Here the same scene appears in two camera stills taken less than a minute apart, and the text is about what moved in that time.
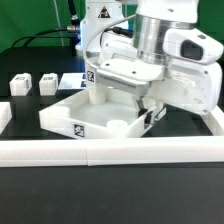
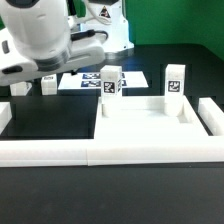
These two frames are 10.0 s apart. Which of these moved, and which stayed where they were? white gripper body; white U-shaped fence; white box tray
Moved: white gripper body; white box tray
Stayed: white U-shaped fence
